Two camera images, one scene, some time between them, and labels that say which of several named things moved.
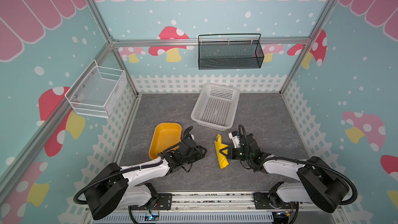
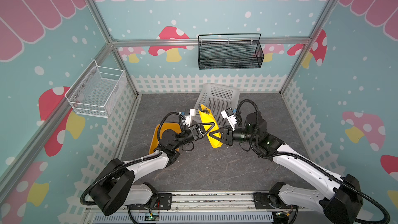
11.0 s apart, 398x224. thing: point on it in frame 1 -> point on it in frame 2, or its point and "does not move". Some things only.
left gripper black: (198, 149) -> (197, 132)
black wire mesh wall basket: (230, 55) does not move
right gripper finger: (228, 156) -> (223, 133)
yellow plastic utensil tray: (164, 135) does not move
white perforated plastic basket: (216, 106) does not move
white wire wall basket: (96, 89) does not move
